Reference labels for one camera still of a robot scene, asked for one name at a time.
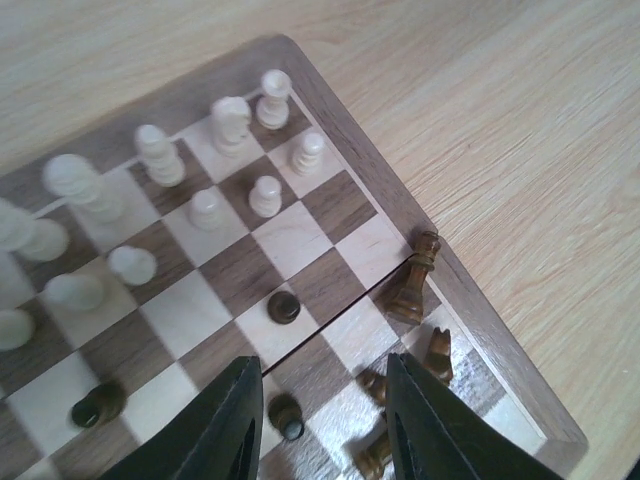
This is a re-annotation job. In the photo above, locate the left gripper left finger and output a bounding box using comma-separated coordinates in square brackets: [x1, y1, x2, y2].
[101, 356, 264, 480]

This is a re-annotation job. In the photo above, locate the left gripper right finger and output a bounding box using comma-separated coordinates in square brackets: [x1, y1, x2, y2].
[386, 353, 559, 480]

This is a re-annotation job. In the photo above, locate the dark king chess piece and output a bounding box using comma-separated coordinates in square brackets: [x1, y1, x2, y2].
[386, 231, 441, 325]

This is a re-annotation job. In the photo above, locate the wooden chess board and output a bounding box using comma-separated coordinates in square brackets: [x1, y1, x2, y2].
[1, 35, 588, 479]

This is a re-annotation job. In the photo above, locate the dark knight chess piece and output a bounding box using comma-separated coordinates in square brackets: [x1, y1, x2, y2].
[423, 327, 454, 386]

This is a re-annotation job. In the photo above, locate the dark rook chess piece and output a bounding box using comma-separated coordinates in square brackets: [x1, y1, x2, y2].
[70, 382, 127, 429]

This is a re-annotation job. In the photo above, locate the dark pawn on board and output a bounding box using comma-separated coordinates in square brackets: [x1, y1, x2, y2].
[267, 291, 301, 325]

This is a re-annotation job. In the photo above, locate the white bishop chess piece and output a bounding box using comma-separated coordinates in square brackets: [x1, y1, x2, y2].
[134, 124, 186, 187]

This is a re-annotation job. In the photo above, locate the white pawn chess piece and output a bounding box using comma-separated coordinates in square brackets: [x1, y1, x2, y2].
[291, 132, 325, 176]

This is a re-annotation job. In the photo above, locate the white knight chess piece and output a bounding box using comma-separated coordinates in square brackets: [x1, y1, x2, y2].
[211, 96, 251, 157]

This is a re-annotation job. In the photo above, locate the dark pawn piece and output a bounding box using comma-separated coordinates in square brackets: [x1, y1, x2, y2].
[357, 369, 387, 407]
[268, 393, 305, 442]

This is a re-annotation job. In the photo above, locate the white rook corner piece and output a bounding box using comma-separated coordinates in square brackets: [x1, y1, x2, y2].
[256, 69, 292, 130]

